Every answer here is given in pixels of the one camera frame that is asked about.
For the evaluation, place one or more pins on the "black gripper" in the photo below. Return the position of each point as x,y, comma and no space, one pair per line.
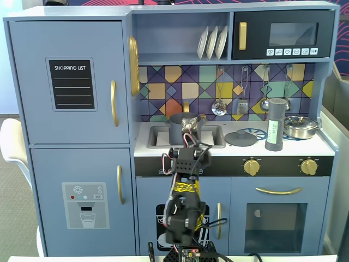
190,123

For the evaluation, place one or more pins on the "gray salt shaker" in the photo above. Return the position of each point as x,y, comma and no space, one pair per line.
275,128

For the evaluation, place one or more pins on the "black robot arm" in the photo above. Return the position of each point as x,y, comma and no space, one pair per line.
185,218

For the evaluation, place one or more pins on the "gray plastic pot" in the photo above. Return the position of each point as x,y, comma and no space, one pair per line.
174,131

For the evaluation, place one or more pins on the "gold toy faucet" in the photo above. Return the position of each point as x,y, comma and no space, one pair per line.
186,107

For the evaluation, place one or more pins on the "silver slotted skimmer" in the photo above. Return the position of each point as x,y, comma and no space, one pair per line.
219,107

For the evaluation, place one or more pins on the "gray pot lid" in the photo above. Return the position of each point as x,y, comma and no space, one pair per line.
241,137

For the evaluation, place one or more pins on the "silver slotted spatula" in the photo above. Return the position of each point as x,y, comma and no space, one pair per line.
242,107

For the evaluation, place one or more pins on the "gold stove knob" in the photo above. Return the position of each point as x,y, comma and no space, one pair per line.
251,167
309,167

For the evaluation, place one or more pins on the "silver ladle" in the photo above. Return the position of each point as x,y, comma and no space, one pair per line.
264,105

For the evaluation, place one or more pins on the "white toy plate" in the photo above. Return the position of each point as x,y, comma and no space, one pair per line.
212,43
203,43
221,42

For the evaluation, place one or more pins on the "silver serving spoon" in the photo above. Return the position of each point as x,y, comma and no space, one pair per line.
287,84

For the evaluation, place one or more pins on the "silver metal pot with lid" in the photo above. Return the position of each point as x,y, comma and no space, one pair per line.
300,128

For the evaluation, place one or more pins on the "blue toy kitchen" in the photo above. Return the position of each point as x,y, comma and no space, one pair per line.
81,136

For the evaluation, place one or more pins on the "robot controller board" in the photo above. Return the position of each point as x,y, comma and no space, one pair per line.
191,252

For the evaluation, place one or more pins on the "white curved chair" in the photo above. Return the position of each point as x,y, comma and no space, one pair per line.
13,142

